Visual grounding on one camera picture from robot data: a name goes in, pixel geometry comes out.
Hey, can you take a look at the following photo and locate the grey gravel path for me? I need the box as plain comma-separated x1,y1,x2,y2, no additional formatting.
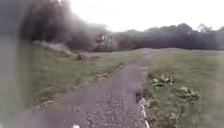
19,49,158,128

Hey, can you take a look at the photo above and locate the grass slope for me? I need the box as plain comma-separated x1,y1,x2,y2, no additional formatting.
19,41,148,111

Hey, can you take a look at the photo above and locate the wood of dark trees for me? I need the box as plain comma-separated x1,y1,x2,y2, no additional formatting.
19,0,224,53

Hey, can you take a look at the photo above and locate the broad-leaved weed clump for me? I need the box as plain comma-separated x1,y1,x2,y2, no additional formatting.
149,73,203,103

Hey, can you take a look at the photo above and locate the grass field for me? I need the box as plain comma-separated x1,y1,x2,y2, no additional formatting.
139,48,224,128

